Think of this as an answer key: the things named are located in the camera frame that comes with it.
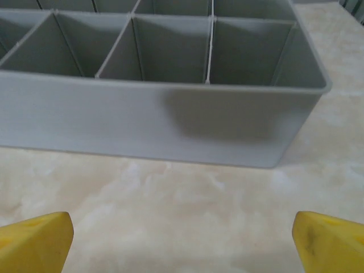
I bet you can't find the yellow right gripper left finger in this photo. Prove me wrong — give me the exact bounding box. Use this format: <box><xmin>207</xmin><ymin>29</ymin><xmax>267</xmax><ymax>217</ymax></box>
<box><xmin>0</xmin><ymin>211</ymin><xmax>75</xmax><ymax>273</ymax></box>

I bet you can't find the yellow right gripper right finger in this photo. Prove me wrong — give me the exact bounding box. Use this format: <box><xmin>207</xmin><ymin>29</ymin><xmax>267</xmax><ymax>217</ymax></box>
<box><xmin>292</xmin><ymin>210</ymin><xmax>364</xmax><ymax>273</ymax></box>

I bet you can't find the grey divided organizer box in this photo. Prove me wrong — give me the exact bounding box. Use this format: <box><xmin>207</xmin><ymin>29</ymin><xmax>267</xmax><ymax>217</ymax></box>
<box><xmin>0</xmin><ymin>0</ymin><xmax>333</xmax><ymax>169</ymax></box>

